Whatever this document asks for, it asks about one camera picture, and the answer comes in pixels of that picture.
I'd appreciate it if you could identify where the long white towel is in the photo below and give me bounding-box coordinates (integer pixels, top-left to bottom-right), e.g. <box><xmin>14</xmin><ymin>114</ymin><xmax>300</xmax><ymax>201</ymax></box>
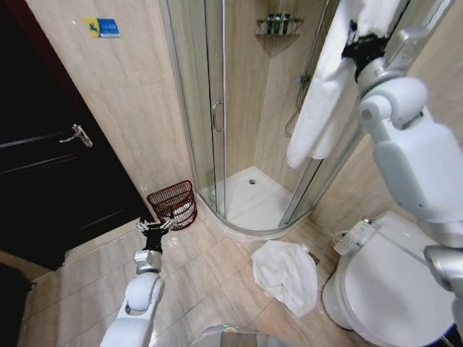
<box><xmin>285</xmin><ymin>0</ymin><xmax>412</xmax><ymax>170</ymax></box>

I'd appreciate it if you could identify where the brown wicker hamper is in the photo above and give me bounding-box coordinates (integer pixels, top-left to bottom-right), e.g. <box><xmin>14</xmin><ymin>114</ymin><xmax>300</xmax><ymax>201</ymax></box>
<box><xmin>146</xmin><ymin>179</ymin><xmax>199</xmax><ymax>232</ymax></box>

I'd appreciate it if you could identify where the crumpled white towel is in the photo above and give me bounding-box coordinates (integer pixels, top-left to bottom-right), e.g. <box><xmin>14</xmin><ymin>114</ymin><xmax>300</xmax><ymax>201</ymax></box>
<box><xmin>250</xmin><ymin>239</ymin><xmax>320</xmax><ymax>319</ymax></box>

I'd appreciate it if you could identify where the white shower tray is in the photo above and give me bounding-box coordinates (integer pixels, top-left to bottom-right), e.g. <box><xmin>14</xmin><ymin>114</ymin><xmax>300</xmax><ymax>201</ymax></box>
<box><xmin>212</xmin><ymin>166</ymin><xmax>313</xmax><ymax>236</ymax></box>

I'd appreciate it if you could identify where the dark wooden door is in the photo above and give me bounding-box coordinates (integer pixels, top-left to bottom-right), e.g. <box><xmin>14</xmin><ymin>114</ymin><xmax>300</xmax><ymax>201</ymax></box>
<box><xmin>0</xmin><ymin>0</ymin><xmax>157</xmax><ymax>272</ymax></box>

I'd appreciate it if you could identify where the white robot front shell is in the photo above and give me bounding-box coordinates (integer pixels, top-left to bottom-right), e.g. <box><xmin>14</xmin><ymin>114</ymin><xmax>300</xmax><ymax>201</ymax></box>
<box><xmin>189</xmin><ymin>324</ymin><xmax>287</xmax><ymax>347</ymax></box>

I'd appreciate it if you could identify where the white toilet control panel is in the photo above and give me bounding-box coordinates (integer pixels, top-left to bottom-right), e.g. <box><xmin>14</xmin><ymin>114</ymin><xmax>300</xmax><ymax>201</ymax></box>
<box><xmin>332</xmin><ymin>218</ymin><xmax>380</xmax><ymax>256</ymax></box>

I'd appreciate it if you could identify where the white toilet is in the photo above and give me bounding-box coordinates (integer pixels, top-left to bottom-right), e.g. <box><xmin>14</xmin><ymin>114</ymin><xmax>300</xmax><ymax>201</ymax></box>
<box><xmin>321</xmin><ymin>209</ymin><xmax>463</xmax><ymax>347</ymax></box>

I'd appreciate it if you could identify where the wire corner shelf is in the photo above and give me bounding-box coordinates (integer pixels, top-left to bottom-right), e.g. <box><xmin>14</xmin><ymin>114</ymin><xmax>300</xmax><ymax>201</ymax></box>
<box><xmin>254</xmin><ymin>16</ymin><xmax>304</xmax><ymax>37</ymax></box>

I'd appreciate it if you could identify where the chrome shower hose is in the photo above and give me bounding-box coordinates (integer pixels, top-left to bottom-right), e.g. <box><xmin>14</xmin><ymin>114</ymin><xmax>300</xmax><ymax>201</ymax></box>
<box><xmin>284</xmin><ymin>0</ymin><xmax>331</xmax><ymax>139</ymax></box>

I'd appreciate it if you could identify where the silver door lever handle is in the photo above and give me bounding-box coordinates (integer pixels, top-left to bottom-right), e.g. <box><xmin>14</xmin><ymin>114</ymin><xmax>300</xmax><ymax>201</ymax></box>
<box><xmin>59</xmin><ymin>124</ymin><xmax>94</xmax><ymax>149</ymax></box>

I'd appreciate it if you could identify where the chrome shower door handle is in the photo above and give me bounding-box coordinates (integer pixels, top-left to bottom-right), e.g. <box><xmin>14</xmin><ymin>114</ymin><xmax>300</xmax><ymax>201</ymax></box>
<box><xmin>212</xmin><ymin>99</ymin><xmax>225</xmax><ymax>133</ymax></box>

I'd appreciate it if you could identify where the glass shower enclosure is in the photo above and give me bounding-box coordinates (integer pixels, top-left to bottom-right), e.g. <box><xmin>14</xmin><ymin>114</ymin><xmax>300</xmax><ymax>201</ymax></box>
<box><xmin>158</xmin><ymin>0</ymin><xmax>457</xmax><ymax>236</ymax></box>

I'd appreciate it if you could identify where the blue and yellow wall sign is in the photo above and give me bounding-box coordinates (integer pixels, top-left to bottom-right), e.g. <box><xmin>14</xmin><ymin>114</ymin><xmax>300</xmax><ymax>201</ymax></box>
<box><xmin>83</xmin><ymin>16</ymin><xmax>122</xmax><ymax>40</ymax></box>

